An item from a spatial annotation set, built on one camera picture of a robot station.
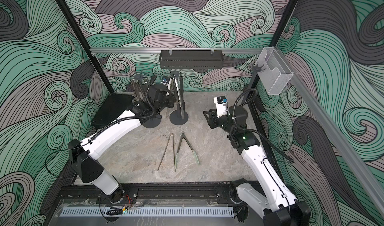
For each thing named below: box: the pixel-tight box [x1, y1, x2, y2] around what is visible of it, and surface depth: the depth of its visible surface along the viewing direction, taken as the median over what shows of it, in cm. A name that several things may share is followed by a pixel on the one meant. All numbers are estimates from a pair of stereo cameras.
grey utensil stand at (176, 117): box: [169, 70, 189, 126], surface depth 104 cm
